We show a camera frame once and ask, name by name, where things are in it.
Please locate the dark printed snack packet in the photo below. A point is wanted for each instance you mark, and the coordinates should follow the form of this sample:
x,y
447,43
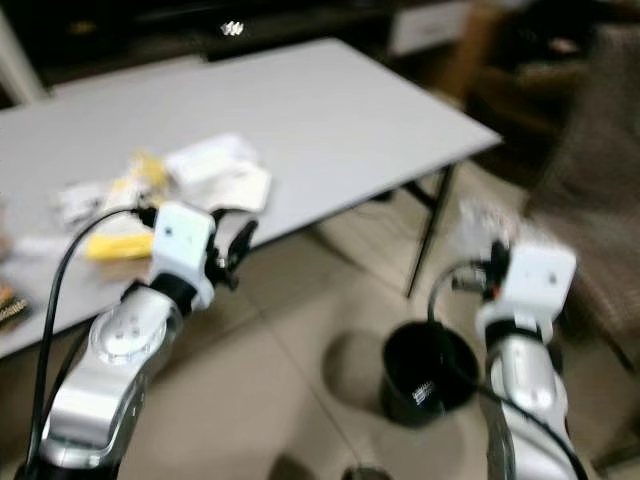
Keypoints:
x,y
12,305

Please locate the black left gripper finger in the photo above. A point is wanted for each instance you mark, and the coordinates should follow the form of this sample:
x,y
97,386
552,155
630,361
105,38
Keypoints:
x,y
244,240

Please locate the clear plastic wrapper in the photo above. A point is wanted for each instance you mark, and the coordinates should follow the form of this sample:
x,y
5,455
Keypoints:
x,y
485,222

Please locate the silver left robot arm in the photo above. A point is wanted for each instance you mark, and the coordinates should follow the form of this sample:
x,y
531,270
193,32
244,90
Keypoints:
x,y
115,385

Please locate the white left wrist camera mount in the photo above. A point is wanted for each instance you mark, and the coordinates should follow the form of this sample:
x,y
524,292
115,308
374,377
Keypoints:
x,y
183,245

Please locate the yellow snack packet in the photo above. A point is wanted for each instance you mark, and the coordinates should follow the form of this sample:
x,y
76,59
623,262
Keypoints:
x,y
125,235

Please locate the flat white paper strip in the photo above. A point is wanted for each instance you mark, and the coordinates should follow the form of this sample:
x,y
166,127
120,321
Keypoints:
x,y
35,246

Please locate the white slanted post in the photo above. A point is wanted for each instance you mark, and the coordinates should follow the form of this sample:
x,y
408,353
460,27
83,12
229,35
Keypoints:
x,y
20,70

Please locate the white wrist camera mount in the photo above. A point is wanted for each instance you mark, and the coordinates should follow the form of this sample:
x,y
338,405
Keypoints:
x,y
183,245
540,278

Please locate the white folding table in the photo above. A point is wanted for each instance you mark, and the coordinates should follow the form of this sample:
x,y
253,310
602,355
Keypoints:
x,y
340,125

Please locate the small white crumpled wrapper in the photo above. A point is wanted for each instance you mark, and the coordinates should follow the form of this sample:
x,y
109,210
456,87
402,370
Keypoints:
x,y
82,202

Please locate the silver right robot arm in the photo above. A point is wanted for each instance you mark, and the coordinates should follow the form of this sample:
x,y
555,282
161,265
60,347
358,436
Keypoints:
x,y
530,395

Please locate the dark low cabinet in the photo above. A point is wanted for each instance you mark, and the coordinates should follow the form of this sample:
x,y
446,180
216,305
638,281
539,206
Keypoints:
x,y
210,25

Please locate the black round rubbish bin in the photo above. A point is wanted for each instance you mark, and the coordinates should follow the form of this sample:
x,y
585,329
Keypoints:
x,y
425,375

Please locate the brown fabric chair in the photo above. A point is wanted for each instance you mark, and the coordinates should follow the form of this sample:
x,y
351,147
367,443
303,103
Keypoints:
x,y
595,170

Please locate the white box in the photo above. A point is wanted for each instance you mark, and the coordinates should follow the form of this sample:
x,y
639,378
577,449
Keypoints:
x,y
430,27

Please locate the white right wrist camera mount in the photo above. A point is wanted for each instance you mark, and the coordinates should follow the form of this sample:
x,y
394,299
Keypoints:
x,y
540,278

